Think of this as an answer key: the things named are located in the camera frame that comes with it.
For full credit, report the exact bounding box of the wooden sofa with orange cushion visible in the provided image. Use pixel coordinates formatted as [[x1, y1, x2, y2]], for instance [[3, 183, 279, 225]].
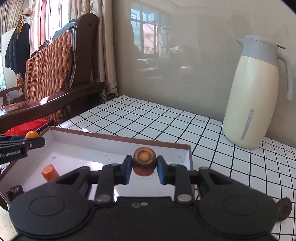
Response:
[[1, 13, 105, 133]]

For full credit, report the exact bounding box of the small orange kumquat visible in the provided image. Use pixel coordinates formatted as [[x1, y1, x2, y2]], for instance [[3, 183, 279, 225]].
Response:
[[25, 131, 39, 139]]

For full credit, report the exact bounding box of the straw hat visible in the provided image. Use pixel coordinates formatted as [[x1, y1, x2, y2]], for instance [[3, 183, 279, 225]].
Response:
[[21, 8, 31, 17]]

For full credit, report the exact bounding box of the black white grid tablecloth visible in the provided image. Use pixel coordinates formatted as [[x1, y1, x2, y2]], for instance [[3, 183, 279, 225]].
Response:
[[56, 94, 296, 241]]

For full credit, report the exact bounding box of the brown cardboard box white inside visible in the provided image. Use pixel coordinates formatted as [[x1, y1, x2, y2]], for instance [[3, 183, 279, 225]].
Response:
[[1, 128, 193, 217]]

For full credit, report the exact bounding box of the dark jacket on rack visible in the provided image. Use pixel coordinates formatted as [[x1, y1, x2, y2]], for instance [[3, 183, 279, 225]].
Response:
[[4, 23, 30, 80]]

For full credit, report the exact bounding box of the brownish carrot top piece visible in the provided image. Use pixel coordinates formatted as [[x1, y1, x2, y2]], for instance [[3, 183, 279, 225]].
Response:
[[132, 147, 157, 177]]

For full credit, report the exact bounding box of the beige floral curtain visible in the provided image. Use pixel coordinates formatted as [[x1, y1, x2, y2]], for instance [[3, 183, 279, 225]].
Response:
[[69, 1, 118, 102]]

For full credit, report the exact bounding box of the dark mangosteen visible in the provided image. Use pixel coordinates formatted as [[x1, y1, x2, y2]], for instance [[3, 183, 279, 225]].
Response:
[[276, 197, 292, 221], [6, 185, 23, 202]]

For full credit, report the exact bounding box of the cream thermos jug grey lid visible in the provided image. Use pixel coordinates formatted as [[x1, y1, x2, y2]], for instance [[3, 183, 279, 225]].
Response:
[[222, 35, 293, 149]]

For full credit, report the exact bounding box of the red plastic bag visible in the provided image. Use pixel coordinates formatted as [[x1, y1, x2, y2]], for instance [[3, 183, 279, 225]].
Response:
[[4, 118, 48, 136]]

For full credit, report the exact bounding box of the bright orange carrot chunk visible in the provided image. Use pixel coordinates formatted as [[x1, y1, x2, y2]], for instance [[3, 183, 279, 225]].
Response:
[[41, 164, 60, 182]]

